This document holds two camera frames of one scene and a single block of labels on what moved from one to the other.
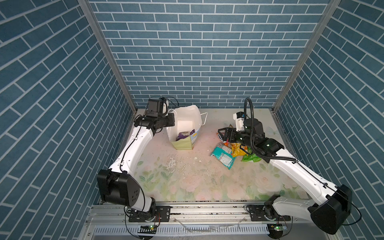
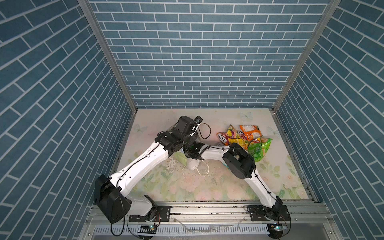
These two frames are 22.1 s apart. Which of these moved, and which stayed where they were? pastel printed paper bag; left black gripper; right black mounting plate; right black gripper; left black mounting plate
Moved: pastel printed paper bag; left black gripper; right black gripper
Stayed: right black mounting plate; left black mounting plate
